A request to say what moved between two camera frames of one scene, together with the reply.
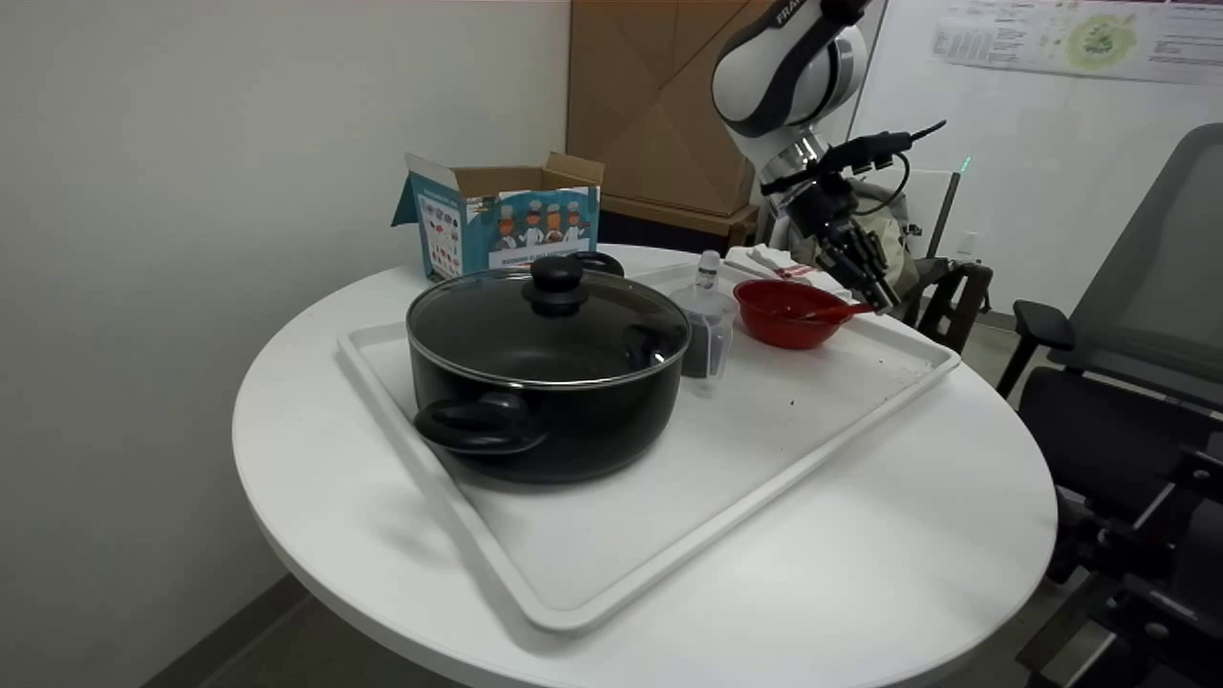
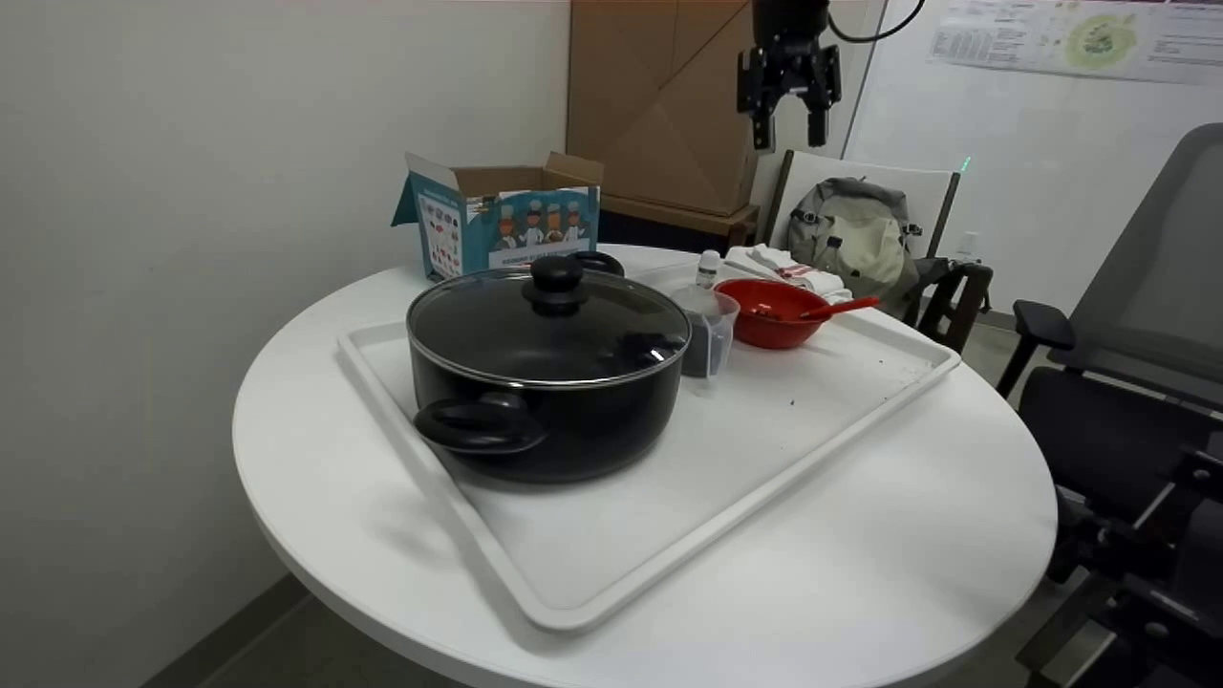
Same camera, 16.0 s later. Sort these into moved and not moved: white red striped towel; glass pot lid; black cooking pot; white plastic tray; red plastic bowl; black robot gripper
Moved: red plastic bowl; black robot gripper
Not moved: white red striped towel; white plastic tray; glass pot lid; black cooking pot
